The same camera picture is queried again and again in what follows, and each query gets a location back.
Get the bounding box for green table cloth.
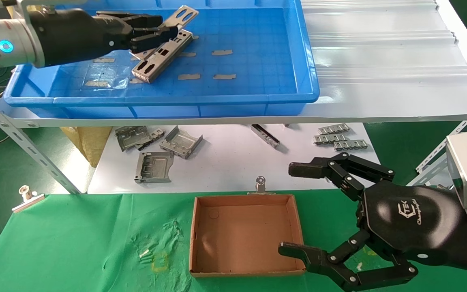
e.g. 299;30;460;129
0;191;467;292

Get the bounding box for tray-shaped grey metal bracket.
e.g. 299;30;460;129
159;125;204;160

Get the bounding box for flat grey metal bracket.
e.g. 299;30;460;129
115;126;152;152

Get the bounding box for white metal shelf rack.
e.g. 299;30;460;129
0;0;467;194

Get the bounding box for ribbed metal strip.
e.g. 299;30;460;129
333;139;369;152
313;134;348;146
318;123;351;135

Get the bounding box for square grey metal bracket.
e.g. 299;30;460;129
135;151;174;184

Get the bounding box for blue plastic tray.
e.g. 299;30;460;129
3;0;320;119

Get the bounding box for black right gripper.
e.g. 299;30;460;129
278;152;467;292

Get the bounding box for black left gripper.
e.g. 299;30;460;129
27;8;182;67

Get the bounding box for clear plastic film patch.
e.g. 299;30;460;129
86;65;129;88

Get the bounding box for stack of metal shield plates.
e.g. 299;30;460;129
131;29;194;84

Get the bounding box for silver binder clip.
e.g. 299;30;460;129
247;176;277;195
12;185;46;214

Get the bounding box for narrow metal bar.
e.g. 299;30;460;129
251;124;280;149

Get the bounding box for brown cardboard box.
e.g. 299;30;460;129
189;194;307;278

